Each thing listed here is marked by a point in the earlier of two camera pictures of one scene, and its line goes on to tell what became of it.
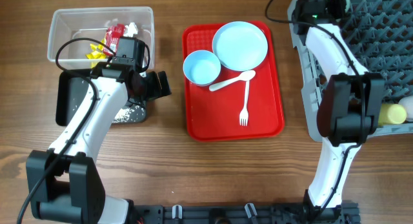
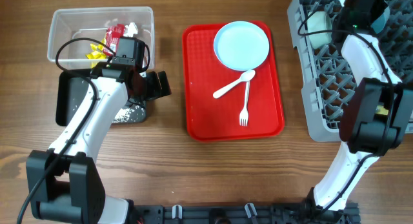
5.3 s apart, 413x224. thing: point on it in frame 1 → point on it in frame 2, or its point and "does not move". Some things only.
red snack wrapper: [111, 37] does not move
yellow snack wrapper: [97, 51] does not move
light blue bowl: [201, 68] → [379, 23]
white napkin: [131, 30] does not move
